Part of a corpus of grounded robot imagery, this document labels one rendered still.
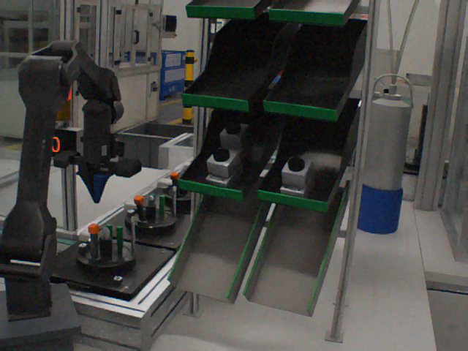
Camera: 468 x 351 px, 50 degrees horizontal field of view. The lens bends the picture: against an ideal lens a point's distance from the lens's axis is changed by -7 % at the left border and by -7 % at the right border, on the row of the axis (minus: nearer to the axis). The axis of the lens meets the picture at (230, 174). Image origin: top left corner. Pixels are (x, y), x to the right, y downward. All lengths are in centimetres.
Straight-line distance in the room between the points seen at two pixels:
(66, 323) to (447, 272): 112
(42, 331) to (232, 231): 46
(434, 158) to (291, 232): 112
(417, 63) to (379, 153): 974
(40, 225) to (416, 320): 89
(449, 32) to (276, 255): 126
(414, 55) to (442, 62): 939
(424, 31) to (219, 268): 1059
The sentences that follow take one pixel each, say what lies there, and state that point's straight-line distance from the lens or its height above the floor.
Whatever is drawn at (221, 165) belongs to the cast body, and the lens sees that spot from 95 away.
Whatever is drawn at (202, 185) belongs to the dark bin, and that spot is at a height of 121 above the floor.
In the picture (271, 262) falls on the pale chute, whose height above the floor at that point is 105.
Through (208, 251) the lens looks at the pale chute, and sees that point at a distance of 107.
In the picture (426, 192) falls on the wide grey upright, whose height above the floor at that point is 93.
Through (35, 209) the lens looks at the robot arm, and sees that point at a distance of 81.
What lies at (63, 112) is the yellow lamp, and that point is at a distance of 130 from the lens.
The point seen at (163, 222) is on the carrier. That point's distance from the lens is 140.
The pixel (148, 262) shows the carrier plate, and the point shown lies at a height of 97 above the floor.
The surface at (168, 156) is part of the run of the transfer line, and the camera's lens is 238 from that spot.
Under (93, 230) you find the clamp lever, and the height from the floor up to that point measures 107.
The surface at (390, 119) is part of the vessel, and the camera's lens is 172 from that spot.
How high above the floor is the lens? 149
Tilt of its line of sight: 16 degrees down
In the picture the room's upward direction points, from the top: 3 degrees clockwise
